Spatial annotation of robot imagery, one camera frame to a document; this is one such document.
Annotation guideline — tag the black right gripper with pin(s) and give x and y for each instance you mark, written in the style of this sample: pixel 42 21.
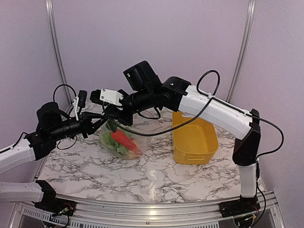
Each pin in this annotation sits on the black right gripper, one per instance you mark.
pixel 111 109

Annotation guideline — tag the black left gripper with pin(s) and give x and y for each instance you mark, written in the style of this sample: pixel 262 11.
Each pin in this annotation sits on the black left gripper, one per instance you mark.
pixel 86 124

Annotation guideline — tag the green grapes toy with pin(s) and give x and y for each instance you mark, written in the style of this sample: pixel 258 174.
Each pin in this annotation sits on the green grapes toy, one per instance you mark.
pixel 106 140

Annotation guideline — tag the clear zip top bag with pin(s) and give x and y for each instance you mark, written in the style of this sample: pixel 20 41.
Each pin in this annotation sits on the clear zip top bag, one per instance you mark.
pixel 142 142

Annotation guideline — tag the orange carrot toy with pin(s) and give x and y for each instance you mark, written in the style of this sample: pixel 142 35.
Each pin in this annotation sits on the orange carrot toy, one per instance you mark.
pixel 122 138

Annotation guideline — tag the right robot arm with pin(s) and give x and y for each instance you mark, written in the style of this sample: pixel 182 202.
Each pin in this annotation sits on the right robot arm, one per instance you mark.
pixel 180 95

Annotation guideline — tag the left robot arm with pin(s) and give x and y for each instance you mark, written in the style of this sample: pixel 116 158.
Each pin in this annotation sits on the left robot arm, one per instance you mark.
pixel 31 147

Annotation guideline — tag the yellow plastic basket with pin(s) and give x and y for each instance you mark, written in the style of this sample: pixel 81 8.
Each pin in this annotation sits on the yellow plastic basket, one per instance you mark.
pixel 195 143

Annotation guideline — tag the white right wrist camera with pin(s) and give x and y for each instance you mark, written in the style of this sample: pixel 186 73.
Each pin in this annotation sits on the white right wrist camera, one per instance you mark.
pixel 106 96

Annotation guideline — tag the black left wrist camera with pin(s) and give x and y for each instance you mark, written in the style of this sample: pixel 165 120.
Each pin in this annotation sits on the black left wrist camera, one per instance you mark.
pixel 79 102

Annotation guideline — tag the aluminium front rail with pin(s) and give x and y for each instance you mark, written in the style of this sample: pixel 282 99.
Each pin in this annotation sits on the aluminium front rail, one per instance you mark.
pixel 90 213

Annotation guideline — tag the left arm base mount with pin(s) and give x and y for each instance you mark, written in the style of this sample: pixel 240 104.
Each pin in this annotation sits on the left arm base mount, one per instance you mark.
pixel 57 206

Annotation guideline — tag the left aluminium frame post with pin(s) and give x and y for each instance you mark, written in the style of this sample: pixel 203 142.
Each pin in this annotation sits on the left aluminium frame post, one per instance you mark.
pixel 54 39

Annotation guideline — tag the aluminium frame post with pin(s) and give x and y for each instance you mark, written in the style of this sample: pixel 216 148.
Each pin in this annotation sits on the aluminium frame post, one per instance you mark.
pixel 54 39
pixel 243 49

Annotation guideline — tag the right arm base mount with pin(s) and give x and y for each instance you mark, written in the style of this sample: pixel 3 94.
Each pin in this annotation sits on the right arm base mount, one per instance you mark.
pixel 238 207

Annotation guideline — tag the right aluminium frame post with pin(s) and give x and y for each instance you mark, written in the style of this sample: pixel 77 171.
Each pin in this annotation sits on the right aluminium frame post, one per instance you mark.
pixel 243 49

